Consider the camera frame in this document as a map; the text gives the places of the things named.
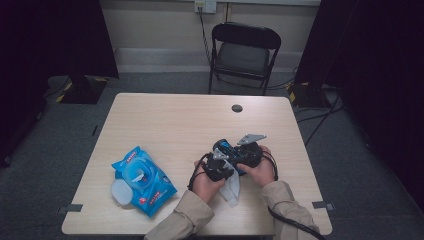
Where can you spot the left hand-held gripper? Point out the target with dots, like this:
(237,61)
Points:
(216,168)

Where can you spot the black curtain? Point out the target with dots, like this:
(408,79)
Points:
(50,33)
(383,66)

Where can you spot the black folding chair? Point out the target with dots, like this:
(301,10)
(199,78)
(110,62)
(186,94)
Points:
(245,35)

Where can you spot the blue wet wipes pack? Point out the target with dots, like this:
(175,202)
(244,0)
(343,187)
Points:
(156,196)

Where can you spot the white wall socket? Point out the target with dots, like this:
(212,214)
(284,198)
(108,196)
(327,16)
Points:
(210,6)

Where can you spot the person's right hand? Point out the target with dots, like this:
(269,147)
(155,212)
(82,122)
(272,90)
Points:
(263,173)

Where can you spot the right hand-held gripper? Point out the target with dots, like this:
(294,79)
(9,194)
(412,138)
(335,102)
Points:
(251,156)

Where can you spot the blue toy car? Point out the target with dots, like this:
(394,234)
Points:
(226,146)

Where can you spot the person's left hand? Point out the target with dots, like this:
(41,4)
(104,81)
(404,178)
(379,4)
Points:
(205,186)

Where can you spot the small black floor strip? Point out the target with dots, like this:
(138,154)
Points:
(95,130)

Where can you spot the white wet wipe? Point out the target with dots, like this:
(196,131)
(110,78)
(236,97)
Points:
(138,178)
(233,190)

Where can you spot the grey tape strip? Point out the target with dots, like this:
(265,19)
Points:
(323,205)
(73,208)

